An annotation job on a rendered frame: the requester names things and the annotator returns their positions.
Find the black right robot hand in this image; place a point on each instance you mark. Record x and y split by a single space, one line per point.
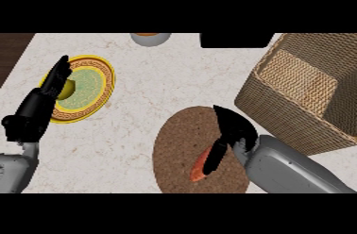
235 126

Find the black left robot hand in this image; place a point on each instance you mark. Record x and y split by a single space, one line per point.
33 113

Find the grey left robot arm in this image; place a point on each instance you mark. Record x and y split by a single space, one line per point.
16 168

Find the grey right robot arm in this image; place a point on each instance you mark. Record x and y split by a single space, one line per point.
288 168

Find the round brown cork placemat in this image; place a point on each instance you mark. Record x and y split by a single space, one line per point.
186 149

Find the orange sweet potato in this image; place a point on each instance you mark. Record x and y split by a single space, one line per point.
198 168

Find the woven wicker basket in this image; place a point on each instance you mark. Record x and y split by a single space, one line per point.
301 90

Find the yellow-green fruit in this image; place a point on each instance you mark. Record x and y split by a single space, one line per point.
68 89

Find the yellow patterned plate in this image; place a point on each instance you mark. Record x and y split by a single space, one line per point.
86 88

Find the grey bowl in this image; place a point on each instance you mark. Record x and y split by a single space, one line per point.
149 39

